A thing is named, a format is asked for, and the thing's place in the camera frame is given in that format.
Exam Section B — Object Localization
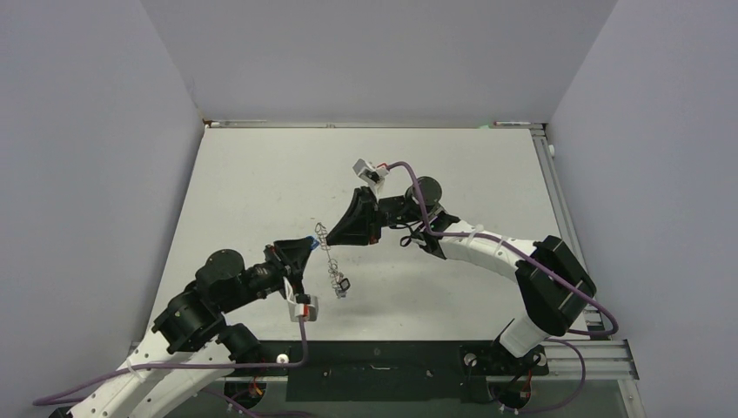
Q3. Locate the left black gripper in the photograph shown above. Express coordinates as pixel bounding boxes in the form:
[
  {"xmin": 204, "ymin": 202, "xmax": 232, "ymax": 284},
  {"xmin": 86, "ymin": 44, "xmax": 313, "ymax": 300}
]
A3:
[{"xmin": 220, "ymin": 236, "xmax": 314, "ymax": 313}]

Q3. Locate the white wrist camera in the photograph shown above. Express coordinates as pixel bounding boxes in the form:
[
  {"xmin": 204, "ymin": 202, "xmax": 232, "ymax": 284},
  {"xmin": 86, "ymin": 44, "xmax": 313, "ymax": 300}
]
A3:
[
  {"xmin": 283, "ymin": 279, "xmax": 319, "ymax": 322},
  {"xmin": 352, "ymin": 158, "xmax": 390, "ymax": 198}
]

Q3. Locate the black head key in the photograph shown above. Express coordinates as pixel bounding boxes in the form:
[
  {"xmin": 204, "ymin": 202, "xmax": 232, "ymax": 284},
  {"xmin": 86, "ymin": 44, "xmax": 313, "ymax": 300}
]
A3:
[{"xmin": 335, "ymin": 278, "xmax": 351, "ymax": 296}]

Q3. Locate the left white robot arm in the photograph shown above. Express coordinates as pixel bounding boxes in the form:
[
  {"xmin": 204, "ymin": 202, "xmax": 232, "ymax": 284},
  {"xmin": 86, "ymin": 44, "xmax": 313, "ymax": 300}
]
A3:
[{"xmin": 36, "ymin": 237, "xmax": 319, "ymax": 417}]

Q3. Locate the metal perforated ring disc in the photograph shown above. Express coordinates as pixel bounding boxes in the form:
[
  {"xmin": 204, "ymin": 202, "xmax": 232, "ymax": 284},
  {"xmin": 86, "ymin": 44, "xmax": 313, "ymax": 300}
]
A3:
[{"xmin": 314, "ymin": 222, "xmax": 348, "ymax": 299}]

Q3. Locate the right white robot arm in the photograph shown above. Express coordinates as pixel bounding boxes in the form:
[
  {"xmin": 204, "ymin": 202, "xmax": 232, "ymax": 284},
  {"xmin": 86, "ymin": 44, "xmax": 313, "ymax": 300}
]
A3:
[{"xmin": 326, "ymin": 177, "xmax": 596, "ymax": 373}]

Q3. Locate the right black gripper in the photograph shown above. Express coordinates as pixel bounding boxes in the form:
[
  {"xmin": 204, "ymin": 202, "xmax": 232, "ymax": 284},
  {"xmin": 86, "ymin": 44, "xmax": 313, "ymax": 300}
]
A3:
[{"xmin": 327, "ymin": 185, "xmax": 426, "ymax": 245}]

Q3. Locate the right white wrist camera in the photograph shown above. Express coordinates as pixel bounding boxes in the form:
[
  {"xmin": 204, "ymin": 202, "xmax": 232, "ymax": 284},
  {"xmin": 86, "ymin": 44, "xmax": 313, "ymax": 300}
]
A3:
[{"xmin": 352, "ymin": 158, "xmax": 390, "ymax": 198}]

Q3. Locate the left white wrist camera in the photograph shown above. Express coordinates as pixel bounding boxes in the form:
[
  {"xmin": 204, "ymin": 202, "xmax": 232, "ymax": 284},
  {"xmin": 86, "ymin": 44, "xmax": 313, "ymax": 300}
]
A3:
[{"xmin": 283, "ymin": 279, "xmax": 319, "ymax": 322}]

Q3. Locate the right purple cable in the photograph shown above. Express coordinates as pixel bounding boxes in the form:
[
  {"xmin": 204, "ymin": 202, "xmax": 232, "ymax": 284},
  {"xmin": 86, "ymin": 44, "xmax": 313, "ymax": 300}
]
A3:
[{"xmin": 383, "ymin": 161, "xmax": 621, "ymax": 415}]

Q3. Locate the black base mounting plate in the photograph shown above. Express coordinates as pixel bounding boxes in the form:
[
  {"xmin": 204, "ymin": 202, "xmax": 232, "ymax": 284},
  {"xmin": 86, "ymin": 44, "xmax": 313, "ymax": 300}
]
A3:
[{"xmin": 224, "ymin": 340, "xmax": 549, "ymax": 408}]

